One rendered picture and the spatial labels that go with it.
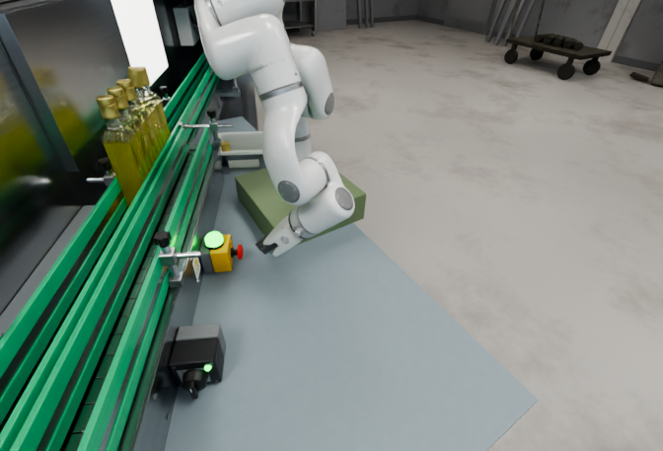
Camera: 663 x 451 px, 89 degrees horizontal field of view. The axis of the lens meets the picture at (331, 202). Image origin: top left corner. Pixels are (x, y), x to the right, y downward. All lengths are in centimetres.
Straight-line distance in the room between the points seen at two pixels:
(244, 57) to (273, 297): 54
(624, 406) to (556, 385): 24
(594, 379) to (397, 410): 134
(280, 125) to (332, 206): 18
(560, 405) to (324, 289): 122
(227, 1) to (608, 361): 199
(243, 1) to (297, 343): 68
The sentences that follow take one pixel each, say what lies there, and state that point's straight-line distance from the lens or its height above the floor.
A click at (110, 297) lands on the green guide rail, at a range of 73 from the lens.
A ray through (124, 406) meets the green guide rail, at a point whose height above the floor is 91.
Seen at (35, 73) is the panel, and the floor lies 121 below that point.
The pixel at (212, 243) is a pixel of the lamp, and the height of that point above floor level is 85.
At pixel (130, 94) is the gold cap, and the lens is 100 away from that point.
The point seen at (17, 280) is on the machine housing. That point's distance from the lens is 91.
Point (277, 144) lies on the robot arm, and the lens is 61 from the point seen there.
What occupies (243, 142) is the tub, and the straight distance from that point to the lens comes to 144.
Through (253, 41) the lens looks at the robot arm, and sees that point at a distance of 64.
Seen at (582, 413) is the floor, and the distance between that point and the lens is 186.
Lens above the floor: 143
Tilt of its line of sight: 36 degrees down
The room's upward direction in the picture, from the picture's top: 2 degrees clockwise
